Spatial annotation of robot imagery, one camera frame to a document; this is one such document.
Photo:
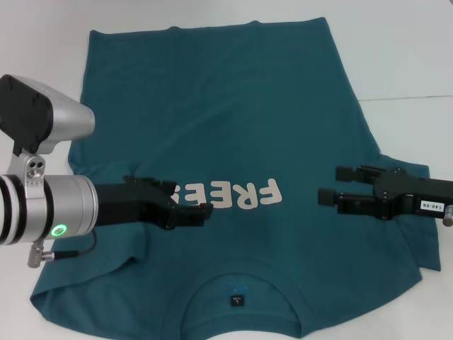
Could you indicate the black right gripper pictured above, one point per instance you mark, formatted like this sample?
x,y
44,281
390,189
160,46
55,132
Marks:
x,y
403,195

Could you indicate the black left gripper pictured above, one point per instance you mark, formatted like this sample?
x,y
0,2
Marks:
x,y
131,202

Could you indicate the teal t-shirt with FREE print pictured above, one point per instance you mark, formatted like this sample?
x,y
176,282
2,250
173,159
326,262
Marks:
x,y
247,106

